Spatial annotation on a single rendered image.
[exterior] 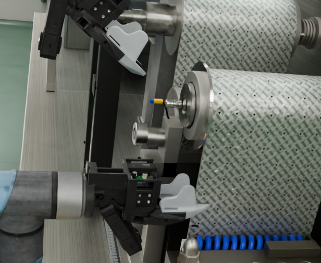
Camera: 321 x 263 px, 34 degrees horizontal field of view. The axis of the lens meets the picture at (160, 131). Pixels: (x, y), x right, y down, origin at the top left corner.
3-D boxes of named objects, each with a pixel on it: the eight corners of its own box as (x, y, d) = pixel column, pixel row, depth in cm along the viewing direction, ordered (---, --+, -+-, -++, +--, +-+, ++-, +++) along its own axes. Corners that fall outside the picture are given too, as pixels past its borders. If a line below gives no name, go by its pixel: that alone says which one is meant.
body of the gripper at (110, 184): (166, 181, 80) (88, 180, 77) (159, 227, 84) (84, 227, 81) (157, 158, 87) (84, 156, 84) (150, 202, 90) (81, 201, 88)
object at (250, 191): (186, 240, 91) (203, 145, 84) (307, 239, 96) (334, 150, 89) (186, 241, 91) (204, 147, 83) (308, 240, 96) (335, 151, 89)
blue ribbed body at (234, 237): (189, 247, 91) (192, 230, 90) (300, 246, 96) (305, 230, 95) (194, 260, 88) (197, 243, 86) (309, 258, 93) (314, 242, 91)
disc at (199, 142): (179, 126, 96) (192, 49, 90) (182, 126, 96) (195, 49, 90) (199, 166, 83) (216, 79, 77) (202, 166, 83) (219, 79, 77)
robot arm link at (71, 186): (55, 229, 80) (54, 200, 87) (85, 228, 81) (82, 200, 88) (58, 187, 77) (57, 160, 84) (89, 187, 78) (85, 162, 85)
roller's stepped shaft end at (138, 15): (112, 21, 105) (114, 5, 104) (142, 24, 106) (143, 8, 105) (114, 25, 102) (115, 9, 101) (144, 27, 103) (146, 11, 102)
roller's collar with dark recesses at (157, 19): (139, 30, 108) (143, -2, 106) (167, 32, 110) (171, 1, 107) (144, 37, 103) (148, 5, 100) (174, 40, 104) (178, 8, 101)
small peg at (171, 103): (163, 106, 88) (164, 98, 88) (179, 107, 89) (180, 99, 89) (165, 107, 87) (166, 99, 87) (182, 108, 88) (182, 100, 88)
